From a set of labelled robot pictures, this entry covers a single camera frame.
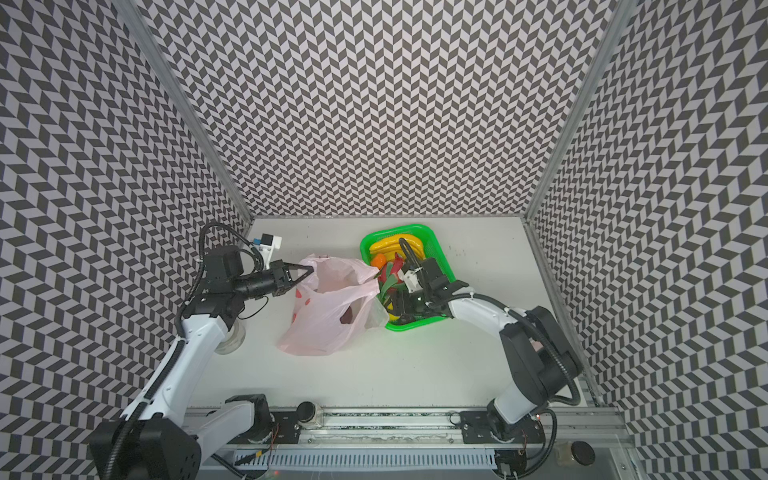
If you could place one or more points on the clear tape roll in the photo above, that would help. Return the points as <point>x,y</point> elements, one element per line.
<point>233,340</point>

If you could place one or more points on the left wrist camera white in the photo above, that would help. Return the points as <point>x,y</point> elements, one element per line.
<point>267,245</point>

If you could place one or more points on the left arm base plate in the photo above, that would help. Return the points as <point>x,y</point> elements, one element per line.
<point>278,426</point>

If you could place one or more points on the pink fake dragon fruit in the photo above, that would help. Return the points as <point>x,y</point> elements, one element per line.
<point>389,275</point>

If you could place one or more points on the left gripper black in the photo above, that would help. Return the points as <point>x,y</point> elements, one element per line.
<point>281,276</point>

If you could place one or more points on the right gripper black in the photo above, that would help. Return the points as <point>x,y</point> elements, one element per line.
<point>414,298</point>

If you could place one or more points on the black round cap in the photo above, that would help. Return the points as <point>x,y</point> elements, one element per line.
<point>582,453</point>

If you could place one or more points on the black knob on rail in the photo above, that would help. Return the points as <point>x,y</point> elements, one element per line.
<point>306,412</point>

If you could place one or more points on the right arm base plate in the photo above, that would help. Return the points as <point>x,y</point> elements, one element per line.
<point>476,428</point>

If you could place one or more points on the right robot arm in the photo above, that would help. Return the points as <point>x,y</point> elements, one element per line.
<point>543,363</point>

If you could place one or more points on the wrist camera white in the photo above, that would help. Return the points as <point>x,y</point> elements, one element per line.
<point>411,280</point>
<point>267,245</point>

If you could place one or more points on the yellow fake banana bunch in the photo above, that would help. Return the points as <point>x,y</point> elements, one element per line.
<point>398,244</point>

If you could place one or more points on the dark purple fake passionfruit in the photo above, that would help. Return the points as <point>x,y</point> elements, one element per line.
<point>348,317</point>

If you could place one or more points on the pink plastic bag peach print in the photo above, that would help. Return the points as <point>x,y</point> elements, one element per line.
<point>335,285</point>

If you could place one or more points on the small orange fake tangerine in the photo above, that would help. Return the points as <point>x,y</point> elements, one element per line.
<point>379,261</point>

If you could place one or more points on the green plastic basket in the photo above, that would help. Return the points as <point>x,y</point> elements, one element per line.
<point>432,248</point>

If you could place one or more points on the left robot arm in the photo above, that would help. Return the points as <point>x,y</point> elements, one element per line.
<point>148,440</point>

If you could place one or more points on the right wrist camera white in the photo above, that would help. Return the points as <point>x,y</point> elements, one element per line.
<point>411,280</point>

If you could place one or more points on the aluminium front rail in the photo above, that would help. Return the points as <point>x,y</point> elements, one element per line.
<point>412,427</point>

